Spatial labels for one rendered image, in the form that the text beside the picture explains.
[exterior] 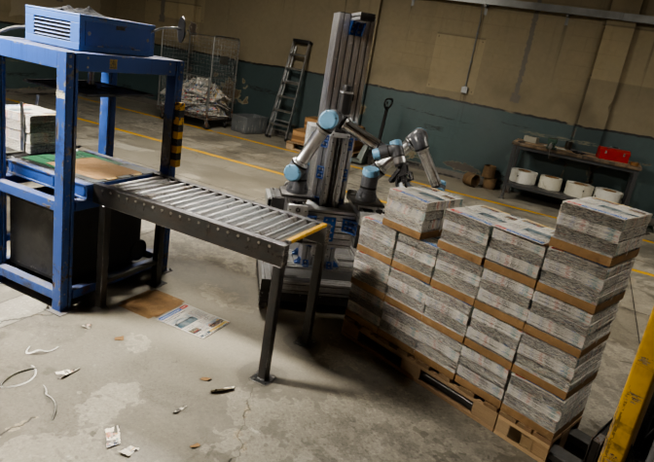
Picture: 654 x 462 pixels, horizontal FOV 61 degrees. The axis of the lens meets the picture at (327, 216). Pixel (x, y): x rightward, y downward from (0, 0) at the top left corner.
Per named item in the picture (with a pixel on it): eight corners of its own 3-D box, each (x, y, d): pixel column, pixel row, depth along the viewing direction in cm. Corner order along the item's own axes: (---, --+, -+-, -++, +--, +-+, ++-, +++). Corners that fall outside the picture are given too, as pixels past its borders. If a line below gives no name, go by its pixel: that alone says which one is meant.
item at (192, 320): (230, 322, 363) (230, 321, 362) (201, 339, 338) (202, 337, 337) (185, 304, 377) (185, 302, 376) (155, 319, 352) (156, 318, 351)
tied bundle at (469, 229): (473, 239, 337) (482, 203, 331) (517, 257, 318) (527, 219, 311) (436, 247, 312) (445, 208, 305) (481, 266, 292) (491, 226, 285)
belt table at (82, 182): (161, 185, 390) (163, 170, 387) (86, 200, 333) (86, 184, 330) (89, 161, 417) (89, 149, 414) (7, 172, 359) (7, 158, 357)
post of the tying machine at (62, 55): (72, 308, 347) (80, 53, 303) (59, 313, 339) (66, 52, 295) (62, 304, 350) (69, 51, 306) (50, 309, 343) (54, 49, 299)
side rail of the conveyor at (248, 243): (286, 266, 291) (290, 244, 288) (281, 267, 286) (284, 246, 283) (98, 200, 342) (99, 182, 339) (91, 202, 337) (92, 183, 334)
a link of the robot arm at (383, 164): (359, 174, 398) (419, 125, 380) (362, 170, 412) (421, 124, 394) (370, 187, 398) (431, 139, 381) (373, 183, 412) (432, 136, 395)
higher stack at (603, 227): (526, 408, 322) (591, 195, 286) (576, 438, 302) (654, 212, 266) (491, 432, 296) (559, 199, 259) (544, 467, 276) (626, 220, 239)
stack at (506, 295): (378, 320, 399) (400, 210, 376) (526, 408, 322) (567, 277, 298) (339, 333, 373) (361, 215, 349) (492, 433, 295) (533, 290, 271)
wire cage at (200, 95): (231, 127, 1103) (240, 38, 1055) (204, 130, 1031) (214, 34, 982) (183, 116, 1149) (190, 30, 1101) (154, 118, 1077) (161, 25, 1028)
